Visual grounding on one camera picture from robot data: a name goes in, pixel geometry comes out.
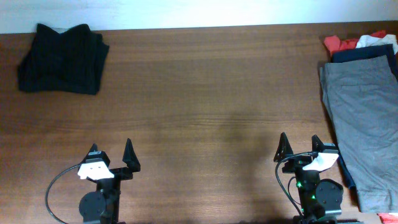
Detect black folded garment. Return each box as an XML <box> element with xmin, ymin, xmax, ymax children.
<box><xmin>17</xmin><ymin>24</ymin><xmax>109</xmax><ymax>95</ymax></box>

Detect red garment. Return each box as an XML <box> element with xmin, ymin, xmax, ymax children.
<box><xmin>323</xmin><ymin>30</ymin><xmax>387</xmax><ymax>56</ymax></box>

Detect navy blue garment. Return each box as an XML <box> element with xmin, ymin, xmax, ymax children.
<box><xmin>331</xmin><ymin>44</ymin><xmax>397</xmax><ymax>189</ymax></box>

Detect grey shorts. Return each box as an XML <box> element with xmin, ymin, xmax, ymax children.
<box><xmin>320</xmin><ymin>56</ymin><xmax>397</xmax><ymax>213</ymax></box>

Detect white garment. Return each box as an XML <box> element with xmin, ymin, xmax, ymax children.
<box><xmin>356</xmin><ymin>34</ymin><xmax>398</xmax><ymax>54</ymax></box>

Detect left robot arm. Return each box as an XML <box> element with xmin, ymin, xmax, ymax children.
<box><xmin>78</xmin><ymin>138</ymin><xmax>141</xmax><ymax>224</ymax></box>

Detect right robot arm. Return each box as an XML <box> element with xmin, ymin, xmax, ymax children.
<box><xmin>274</xmin><ymin>133</ymin><xmax>343</xmax><ymax>224</ymax></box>

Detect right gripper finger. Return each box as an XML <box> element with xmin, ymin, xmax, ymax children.
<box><xmin>273</xmin><ymin>132</ymin><xmax>293</xmax><ymax>162</ymax></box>
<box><xmin>312</xmin><ymin>134</ymin><xmax>324</xmax><ymax>152</ymax></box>

